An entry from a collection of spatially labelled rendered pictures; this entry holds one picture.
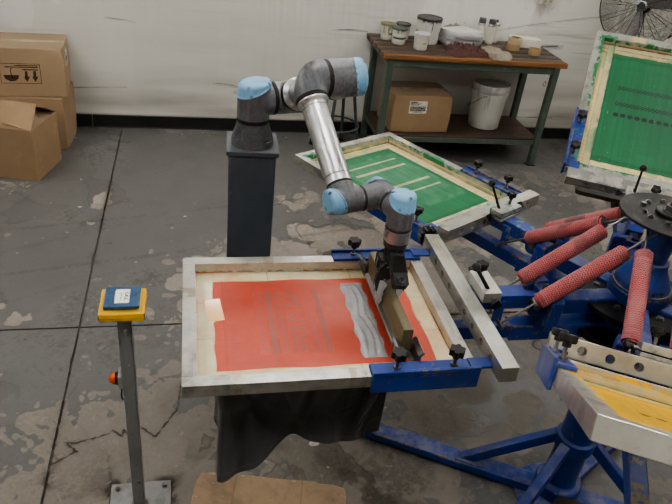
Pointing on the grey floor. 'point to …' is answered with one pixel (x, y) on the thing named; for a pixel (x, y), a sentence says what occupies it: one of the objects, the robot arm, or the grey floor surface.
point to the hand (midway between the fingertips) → (387, 301)
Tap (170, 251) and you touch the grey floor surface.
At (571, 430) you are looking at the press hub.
